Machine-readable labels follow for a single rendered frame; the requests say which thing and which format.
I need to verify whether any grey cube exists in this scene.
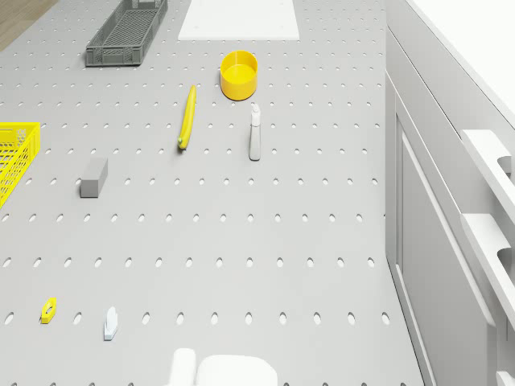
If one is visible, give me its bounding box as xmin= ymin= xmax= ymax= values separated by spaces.
xmin=79 ymin=157 xmax=109 ymax=199

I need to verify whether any banana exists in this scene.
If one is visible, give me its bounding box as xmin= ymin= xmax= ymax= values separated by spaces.
xmin=177 ymin=84 xmax=198 ymax=152

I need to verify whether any dark grey basket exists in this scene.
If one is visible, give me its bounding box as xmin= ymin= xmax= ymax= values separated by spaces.
xmin=84 ymin=0 xmax=169 ymax=68

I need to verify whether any yellow basket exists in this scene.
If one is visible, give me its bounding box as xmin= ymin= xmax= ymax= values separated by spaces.
xmin=0 ymin=121 xmax=42 ymax=211

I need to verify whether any small yellow nut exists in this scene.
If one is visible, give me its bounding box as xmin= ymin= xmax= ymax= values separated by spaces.
xmin=39 ymin=297 xmax=58 ymax=326

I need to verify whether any white cabinet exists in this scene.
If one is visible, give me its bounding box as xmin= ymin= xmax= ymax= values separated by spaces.
xmin=384 ymin=0 xmax=515 ymax=386

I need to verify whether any bolt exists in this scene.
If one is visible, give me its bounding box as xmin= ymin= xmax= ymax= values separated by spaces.
xmin=103 ymin=306 xmax=120 ymax=342

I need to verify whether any yellow bowl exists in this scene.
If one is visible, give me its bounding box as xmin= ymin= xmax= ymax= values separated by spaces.
xmin=219 ymin=49 xmax=259 ymax=102

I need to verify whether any small white bottle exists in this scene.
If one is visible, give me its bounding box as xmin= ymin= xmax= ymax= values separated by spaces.
xmin=248 ymin=102 xmax=262 ymax=162

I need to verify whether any white board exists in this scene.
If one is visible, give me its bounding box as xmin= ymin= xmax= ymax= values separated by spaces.
xmin=177 ymin=0 xmax=301 ymax=42

